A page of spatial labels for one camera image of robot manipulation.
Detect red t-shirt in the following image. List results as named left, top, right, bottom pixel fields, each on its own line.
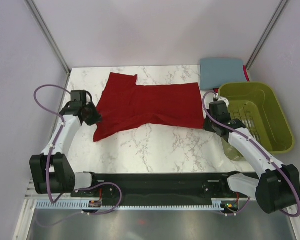
left=93, top=72, right=205, bottom=142

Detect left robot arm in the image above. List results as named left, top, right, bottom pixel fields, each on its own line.
left=29, top=90, right=102, bottom=197

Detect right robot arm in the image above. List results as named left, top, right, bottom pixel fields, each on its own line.
left=203, top=100, right=300, bottom=218

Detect olive green plastic basket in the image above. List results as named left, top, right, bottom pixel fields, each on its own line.
left=218, top=82, right=295, bottom=155

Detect folded blue t-shirt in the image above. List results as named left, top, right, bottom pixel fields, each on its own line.
left=199, top=57, right=247, bottom=91

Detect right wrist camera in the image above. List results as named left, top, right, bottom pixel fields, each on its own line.
left=213, top=94, right=229, bottom=106

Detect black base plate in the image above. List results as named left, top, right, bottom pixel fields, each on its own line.
left=71, top=173, right=245, bottom=206

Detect white slotted cable duct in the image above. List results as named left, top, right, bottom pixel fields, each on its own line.
left=35, top=200, right=237, bottom=211

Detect aluminium rail profile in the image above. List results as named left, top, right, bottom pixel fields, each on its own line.
left=24, top=179, right=38, bottom=200

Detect left aluminium frame post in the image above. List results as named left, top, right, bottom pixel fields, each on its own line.
left=23, top=0, right=72, bottom=76

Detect aluminium frame post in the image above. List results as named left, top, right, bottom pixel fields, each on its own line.
left=23, top=0, right=72, bottom=76
left=245, top=0, right=290, bottom=71

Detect right aluminium frame post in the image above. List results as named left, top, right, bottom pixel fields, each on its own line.
left=245, top=0, right=290, bottom=71

